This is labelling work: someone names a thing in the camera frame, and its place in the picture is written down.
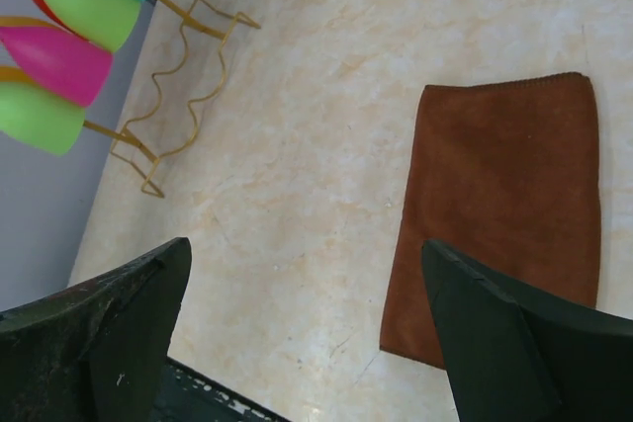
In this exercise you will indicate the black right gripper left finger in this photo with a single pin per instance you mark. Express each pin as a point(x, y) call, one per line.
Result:
point(95, 351)

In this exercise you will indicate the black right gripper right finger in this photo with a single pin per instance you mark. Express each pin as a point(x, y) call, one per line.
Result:
point(513, 352)

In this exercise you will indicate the green wine glass front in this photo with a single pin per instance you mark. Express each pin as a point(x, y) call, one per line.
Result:
point(38, 118)

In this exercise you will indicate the green wine glass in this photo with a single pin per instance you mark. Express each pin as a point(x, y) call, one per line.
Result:
point(38, 118)
point(107, 23)

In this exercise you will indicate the pink wine glass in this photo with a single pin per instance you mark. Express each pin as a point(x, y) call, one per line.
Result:
point(63, 63)

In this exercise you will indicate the orange wine glass front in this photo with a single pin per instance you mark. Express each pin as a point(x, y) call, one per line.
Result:
point(14, 74)

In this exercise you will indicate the orange wine glass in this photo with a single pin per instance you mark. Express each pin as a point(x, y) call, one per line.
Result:
point(14, 74)
point(20, 22)

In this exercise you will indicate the green wine glass rear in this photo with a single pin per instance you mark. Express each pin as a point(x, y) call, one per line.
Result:
point(107, 23)

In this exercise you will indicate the orange wine glass rear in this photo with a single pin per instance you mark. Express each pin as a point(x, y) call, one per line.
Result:
point(20, 22)

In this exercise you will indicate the brown cloth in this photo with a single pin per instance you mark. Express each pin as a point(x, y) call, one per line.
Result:
point(507, 173)

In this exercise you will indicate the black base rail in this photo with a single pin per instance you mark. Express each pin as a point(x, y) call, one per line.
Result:
point(186, 395)

